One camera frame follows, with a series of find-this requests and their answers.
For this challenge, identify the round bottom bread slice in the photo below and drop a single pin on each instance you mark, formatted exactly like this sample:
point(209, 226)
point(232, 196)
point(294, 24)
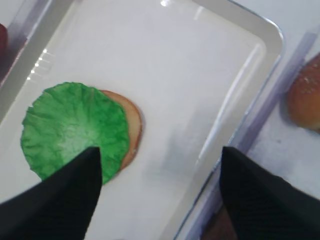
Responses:
point(135, 125)

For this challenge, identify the green lettuce leaf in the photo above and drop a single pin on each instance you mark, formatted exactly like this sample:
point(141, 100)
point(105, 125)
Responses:
point(68, 118)

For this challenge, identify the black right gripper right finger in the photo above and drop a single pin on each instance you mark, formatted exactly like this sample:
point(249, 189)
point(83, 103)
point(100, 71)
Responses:
point(263, 206)

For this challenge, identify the red tomato slice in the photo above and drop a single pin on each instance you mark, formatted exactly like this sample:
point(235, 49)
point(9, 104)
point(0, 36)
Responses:
point(3, 40)

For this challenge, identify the white rectangular tray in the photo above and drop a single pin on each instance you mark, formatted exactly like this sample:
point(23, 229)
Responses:
point(192, 67)

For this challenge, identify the sesame top bun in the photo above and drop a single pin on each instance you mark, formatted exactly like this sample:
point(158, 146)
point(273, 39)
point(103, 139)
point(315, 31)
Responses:
point(303, 96)

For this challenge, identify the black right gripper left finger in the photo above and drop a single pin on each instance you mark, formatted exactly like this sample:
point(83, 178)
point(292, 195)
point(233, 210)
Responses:
point(60, 207)

